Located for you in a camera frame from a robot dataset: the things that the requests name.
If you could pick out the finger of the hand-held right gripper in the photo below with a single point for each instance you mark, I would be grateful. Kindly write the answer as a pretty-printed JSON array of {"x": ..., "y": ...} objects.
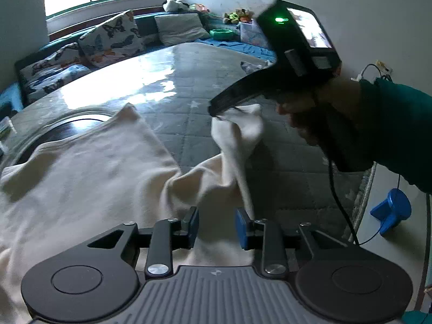
[{"x": 222, "y": 103}]

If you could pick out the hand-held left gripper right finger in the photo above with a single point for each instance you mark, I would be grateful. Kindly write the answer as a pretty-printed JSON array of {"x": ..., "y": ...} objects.
[{"x": 241, "y": 230}]

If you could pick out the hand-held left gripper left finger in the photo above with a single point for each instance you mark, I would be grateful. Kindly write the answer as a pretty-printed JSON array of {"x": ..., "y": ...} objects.
[{"x": 191, "y": 226}]

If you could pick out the cream shirt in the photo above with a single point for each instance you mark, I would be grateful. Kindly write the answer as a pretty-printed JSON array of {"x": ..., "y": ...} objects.
[{"x": 84, "y": 182}]

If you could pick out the person's right forearm teal sleeve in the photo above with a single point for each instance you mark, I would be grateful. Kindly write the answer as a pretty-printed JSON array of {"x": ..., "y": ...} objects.
[{"x": 391, "y": 131}]

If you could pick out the person's right hand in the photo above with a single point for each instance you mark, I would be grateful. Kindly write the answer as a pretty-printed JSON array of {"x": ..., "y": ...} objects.
[{"x": 305, "y": 121}]

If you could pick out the white crumpled bag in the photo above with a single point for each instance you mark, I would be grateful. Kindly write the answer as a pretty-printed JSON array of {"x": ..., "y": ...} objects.
[{"x": 251, "y": 66}]

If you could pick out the blue blanket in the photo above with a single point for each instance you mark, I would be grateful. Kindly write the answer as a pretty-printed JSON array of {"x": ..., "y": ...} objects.
[{"x": 249, "y": 50}]

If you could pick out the floral storage box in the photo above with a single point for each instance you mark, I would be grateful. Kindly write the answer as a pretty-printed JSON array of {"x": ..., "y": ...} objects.
[{"x": 251, "y": 33}]

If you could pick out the pile of colourful plush toys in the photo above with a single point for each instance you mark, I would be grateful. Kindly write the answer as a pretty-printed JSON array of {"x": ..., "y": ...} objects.
[{"x": 238, "y": 16}]

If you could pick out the green bowl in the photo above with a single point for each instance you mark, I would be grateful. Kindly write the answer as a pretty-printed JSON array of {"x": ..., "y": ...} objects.
[{"x": 221, "y": 33}]

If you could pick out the grey pillow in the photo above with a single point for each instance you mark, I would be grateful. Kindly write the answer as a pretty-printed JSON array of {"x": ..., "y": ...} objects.
[{"x": 180, "y": 28}]

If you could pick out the dark blue sofa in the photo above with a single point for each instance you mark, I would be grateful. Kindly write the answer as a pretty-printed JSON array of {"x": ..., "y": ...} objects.
[{"x": 148, "y": 28}]

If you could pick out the black and white plush toy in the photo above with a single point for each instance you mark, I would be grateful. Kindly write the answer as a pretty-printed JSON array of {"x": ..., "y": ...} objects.
[{"x": 173, "y": 5}]

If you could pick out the large butterfly print pillow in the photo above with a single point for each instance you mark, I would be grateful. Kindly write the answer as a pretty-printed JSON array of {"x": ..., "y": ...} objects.
[{"x": 111, "y": 38}]

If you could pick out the blue plastic stool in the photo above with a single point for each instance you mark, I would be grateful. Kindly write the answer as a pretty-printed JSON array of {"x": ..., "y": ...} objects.
[{"x": 391, "y": 209}]

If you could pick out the flat butterfly print pillow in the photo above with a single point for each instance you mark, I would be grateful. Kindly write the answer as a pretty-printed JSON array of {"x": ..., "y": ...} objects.
[{"x": 54, "y": 67}]

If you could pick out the wall socket with plug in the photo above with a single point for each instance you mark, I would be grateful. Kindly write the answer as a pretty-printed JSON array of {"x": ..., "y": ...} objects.
[{"x": 383, "y": 67}]

